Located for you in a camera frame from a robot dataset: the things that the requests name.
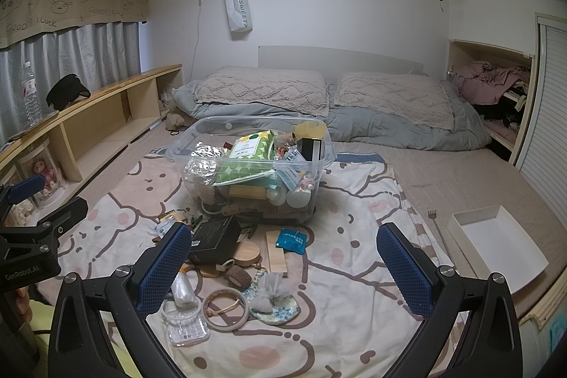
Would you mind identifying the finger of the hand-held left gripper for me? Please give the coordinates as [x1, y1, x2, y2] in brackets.
[0, 197, 89, 260]
[0, 174, 47, 224]

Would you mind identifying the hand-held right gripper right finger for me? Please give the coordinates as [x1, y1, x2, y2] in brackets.
[376, 222, 523, 378]

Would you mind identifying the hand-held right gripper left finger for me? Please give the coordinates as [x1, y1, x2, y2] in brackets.
[48, 222, 193, 378]

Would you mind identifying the blue foil packet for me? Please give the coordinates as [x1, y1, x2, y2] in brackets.
[275, 227, 308, 255]

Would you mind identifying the blue floral fabric pouch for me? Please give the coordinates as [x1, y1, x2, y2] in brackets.
[243, 285, 302, 323]

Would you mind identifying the clear plastic storage bin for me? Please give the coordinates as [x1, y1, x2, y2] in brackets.
[167, 117, 337, 226]

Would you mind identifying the glass jar with doll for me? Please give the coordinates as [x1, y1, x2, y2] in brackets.
[18, 141, 67, 208]

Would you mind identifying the white plastic bag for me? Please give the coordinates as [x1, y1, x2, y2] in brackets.
[170, 272, 198, 308]

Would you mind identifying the black cardboard box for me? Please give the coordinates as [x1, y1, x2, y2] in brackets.
[188, 215, 243, 268]

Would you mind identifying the cartoon printed blanket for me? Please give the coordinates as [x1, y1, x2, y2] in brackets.
[57, 152, 470, 378]

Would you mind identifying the clear plastic case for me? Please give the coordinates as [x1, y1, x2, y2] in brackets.
[167, 307, 209, 345]

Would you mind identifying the yellow-green cloth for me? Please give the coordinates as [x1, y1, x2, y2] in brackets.
[18, 300, 60, 378]

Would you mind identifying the brown tape roll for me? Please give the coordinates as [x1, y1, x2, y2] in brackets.
[226, 265, 254, 288]

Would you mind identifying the round wooden disc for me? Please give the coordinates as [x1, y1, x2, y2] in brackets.
[230, 241, 263, 270]

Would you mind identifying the clear water bottle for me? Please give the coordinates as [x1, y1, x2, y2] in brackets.
[20, 61, 43, 126]

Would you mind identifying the black visor cap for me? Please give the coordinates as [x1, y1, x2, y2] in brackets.
[46, 74, 91, 112]

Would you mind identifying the white mesh pouch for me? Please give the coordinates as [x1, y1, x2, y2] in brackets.
[250, 272, 282, 312]

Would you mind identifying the wooden block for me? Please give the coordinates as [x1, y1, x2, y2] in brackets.
[228, 183, 269, 202]

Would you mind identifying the thin wooden board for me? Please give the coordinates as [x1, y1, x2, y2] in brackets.
[266, 230, 288, 275]

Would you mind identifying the white shallow box tray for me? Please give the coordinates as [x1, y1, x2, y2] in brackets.
[447, 205, 550, 297]

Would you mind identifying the long wooden shelf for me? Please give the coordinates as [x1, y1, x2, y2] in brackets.
[0, 63, 184, 202]

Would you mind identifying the white round jar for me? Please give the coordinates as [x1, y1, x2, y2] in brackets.
[286, 188, 313, 208]

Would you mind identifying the green dotted tissue pack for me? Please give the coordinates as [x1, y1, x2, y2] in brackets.
[215, 130, 284, 188]

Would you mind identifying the grey duvet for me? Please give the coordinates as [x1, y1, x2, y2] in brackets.
[170, 79, 492, 152]

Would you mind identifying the grey curtain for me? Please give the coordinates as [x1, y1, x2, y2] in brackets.
[0, 21, 142, 144]

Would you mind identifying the light blue sachet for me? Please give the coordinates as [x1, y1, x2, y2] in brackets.
[278, 171, 306, 192]

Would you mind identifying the black box with white edge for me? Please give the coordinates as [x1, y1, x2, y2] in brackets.
[298, 138, 324, 164]

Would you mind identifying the yellow plastic pouch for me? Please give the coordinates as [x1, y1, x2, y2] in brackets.
[292, 120, 329, 142]

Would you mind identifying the beige textured pillow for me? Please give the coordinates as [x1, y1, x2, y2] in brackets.
[333, 72, 457, 130]
[195, 66, 331, 117]

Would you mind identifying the beige cartoon valance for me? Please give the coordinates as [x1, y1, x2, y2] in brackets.
[0, 0, 150, 50]

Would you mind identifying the cream closet niche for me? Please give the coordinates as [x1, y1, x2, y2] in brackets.
[447, 39, 539, 166]

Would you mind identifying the pile of clothes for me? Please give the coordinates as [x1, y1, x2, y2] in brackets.
[451, 60, 532, 126]

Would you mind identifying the white shutter door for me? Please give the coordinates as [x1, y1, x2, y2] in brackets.
[516, 12, 567, 202]

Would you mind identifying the white headboard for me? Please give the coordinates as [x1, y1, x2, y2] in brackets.
[258, 46, 425, 75]

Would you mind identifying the pink tape ring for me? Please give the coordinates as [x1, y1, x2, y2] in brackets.
[203, 288, 251, 332]

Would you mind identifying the white wall cord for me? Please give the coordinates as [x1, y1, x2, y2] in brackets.
[192, 0, 209, 82]

